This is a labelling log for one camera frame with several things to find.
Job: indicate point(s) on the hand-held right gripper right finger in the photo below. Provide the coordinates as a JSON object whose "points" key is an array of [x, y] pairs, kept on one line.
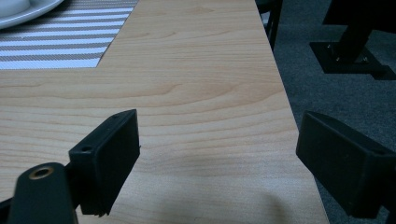
{"points": [[342, 161]]}

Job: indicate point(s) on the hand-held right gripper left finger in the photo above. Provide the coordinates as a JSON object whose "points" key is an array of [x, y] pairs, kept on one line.
{"points": [[104, 161]]}

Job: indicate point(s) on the black metal stand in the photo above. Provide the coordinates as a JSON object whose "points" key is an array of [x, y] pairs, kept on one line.
{"points": [[355, 40]]}

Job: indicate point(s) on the striped placemat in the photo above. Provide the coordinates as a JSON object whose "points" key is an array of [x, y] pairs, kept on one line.
{"points": [[56, 43]]}

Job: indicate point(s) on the black table leg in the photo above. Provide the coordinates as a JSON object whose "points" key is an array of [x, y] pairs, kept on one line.
{"points": [[271, 21]]}

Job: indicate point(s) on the white plate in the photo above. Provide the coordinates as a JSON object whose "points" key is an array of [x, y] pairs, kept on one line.
{"points": [[28, 12]]}

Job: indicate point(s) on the white bowl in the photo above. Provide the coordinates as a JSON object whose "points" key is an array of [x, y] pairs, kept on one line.
{"points": [[12, 6]]}

